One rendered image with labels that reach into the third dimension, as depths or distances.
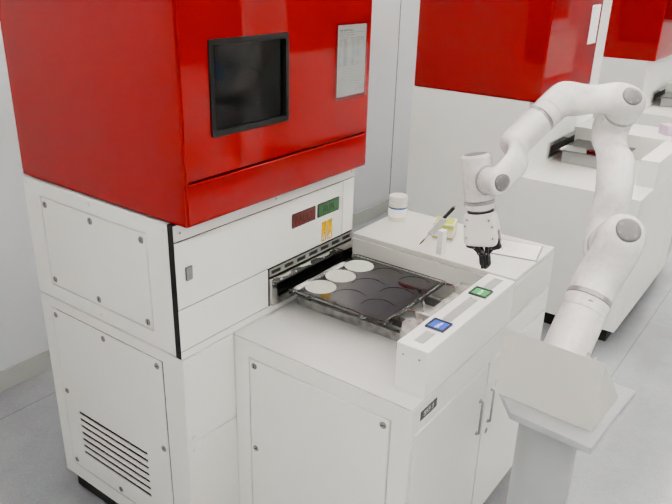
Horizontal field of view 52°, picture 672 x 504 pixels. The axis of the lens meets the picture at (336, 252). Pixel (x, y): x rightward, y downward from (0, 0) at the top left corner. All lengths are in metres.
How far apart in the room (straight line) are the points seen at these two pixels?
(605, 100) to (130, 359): 1.57
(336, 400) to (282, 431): 0.28
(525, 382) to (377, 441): 0.42
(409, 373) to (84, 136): 1.09
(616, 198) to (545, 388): 0.57
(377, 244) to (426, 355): 0.76
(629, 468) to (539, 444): 1.24
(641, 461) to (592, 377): 1.48
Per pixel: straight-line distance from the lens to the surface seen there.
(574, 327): 1.87
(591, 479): 3.04
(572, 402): 1.82
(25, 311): 3.49
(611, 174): 2.04
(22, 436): 3.25
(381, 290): 2.20
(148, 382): 2.17
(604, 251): 1.91
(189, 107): 1.72
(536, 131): 2.05
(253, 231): 2.05
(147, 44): 1.76
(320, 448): 2.07
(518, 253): 2.41
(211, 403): 2.16
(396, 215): 2.59
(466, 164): 1.96
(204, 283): 1.95
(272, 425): 2.16
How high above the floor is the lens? 1.85
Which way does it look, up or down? 23 degrees down
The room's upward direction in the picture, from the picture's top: 2 degrees clockwise
